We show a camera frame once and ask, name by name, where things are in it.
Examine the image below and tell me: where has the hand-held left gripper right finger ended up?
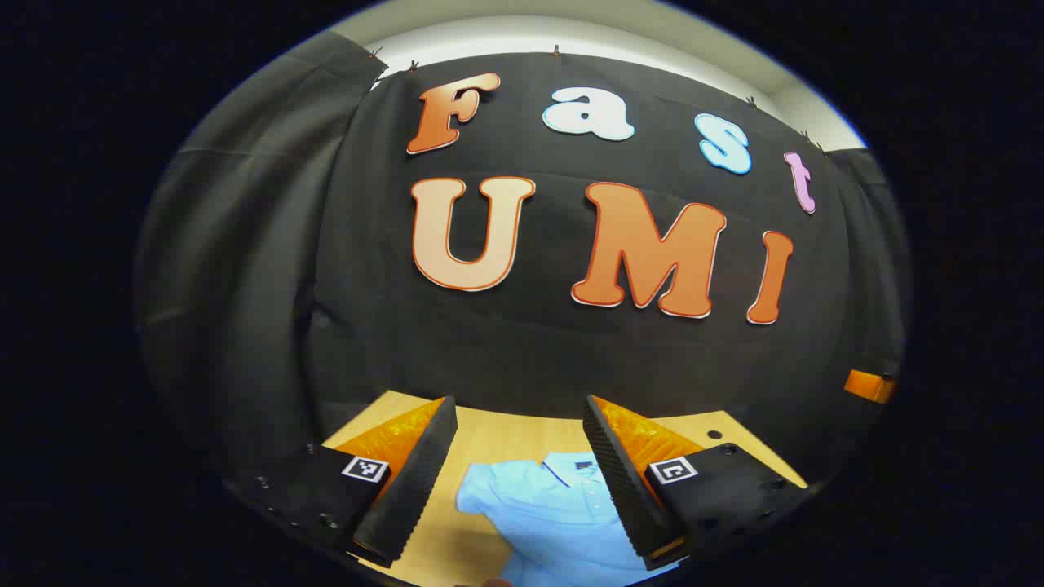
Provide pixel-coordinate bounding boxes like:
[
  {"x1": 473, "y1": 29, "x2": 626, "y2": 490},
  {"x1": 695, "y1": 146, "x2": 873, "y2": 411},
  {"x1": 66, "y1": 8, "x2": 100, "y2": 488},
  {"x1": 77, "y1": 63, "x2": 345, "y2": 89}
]
[{"x1": 582, "y1": 395, "x2": 810, "y2": 572}]

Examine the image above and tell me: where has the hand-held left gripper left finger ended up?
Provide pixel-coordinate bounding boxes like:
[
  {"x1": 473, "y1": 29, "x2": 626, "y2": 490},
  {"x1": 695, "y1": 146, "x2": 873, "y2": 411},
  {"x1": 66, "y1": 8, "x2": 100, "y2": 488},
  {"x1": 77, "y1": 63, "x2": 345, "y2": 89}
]
[{"x1": 224, "y1": 396, "x2": 459, "y2": 569}]

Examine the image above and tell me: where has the light blue T-shirt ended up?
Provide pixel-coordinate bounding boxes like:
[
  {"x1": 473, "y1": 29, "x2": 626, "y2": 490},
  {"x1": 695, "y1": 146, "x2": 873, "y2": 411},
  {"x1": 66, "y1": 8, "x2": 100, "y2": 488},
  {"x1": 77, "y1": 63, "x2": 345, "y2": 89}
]
[{"x1": 455, "y1": 452, "x2": 679, "y2": 587}]

